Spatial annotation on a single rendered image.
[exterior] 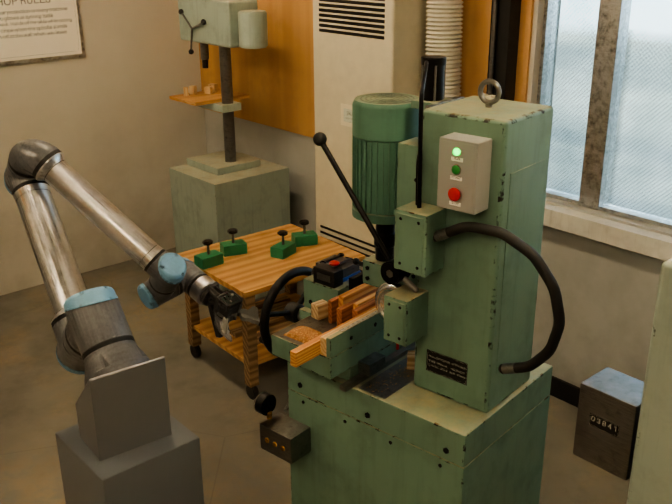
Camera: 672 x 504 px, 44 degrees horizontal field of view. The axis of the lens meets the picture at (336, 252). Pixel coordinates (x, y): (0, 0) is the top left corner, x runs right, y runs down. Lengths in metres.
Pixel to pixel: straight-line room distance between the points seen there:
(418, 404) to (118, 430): 0.84
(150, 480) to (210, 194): 2.15
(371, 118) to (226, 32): 2.24
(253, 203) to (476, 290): 2.59
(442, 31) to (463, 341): 1.78
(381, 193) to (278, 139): 2.68
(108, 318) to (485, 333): 1.05
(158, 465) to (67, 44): 2.94
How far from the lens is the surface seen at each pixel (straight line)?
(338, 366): 2.13
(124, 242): 2.62
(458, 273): 1.97
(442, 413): 2.08
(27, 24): 4.77
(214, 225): 4.33
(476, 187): 1.81
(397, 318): 2.00
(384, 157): 2.07
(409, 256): 1.93
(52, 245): 2.69
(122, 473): 2.38
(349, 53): 3.74
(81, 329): 2.41
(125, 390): 2.35
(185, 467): 2.49
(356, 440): 2.24
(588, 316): 3.55
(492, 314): 1.96
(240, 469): 3.26
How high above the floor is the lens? 1.90
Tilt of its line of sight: 21 degrees down
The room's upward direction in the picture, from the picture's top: straight up
